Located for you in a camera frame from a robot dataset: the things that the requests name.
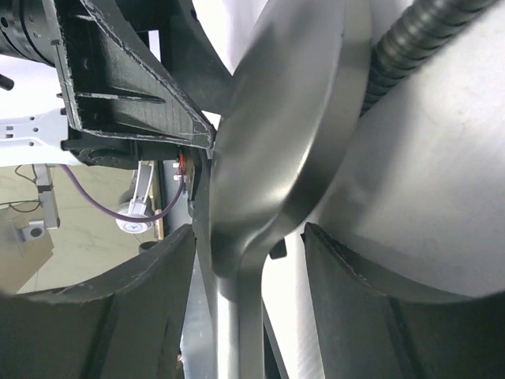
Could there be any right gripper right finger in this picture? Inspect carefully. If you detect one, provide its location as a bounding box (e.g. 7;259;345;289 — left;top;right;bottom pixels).
303;223;504;378

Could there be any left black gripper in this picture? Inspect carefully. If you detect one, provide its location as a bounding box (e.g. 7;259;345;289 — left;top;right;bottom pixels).
1;0;215;149

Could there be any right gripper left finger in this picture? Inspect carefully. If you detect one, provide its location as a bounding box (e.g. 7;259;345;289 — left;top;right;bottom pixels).
1;224;196;378

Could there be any grey shower head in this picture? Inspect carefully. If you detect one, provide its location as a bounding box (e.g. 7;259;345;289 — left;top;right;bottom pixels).
209;1;372;378

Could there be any dark grey flexible hose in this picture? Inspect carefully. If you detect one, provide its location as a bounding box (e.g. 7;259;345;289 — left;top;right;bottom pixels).
358;0;498;118

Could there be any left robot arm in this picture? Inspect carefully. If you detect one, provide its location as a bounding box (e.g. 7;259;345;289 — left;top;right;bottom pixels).
1;1;230;170

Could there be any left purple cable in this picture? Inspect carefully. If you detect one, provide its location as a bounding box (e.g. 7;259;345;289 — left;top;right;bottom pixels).
58;163;190;222

